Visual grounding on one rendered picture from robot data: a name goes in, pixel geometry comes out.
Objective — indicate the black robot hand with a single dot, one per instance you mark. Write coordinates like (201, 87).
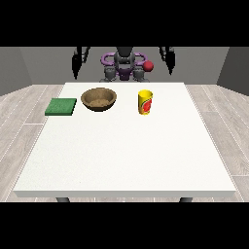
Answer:
(76, 63)
(170, 61)

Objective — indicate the small red ball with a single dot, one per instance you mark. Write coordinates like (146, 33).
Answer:
(148, 66)

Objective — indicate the brown wooden bowl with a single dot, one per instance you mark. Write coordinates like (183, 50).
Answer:
(98, 99)

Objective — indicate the green square pad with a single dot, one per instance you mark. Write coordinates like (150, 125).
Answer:
(60, 106)

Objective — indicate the yellow cup with melon print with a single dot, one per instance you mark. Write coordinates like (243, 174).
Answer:
(145, 102)

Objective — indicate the grey robot trunk purple rings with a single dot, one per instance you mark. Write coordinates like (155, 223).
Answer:
(123, 61)

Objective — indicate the dark table leg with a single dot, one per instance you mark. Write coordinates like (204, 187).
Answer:
(186, 199)
(63, 199)

